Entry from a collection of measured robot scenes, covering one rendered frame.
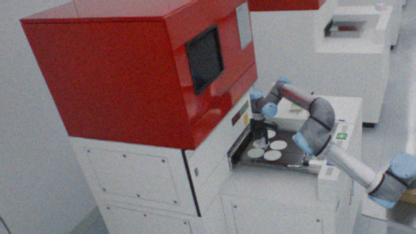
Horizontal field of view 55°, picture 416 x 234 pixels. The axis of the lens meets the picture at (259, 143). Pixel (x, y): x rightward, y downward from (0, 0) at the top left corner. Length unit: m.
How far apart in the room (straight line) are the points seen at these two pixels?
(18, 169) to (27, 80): 0.60
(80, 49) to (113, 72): 0.17
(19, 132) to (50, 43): 1.19
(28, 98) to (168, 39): 1.68
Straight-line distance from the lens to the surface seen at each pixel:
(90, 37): 1.80
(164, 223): 2.21
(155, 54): 1.63
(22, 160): 3.09
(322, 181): 1.94
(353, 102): 2.61
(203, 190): 1.99
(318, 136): 1.70
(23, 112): 3.06
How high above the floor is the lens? 2.13
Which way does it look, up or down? 32 degrees down
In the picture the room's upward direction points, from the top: 7 degrees counter-clockwise
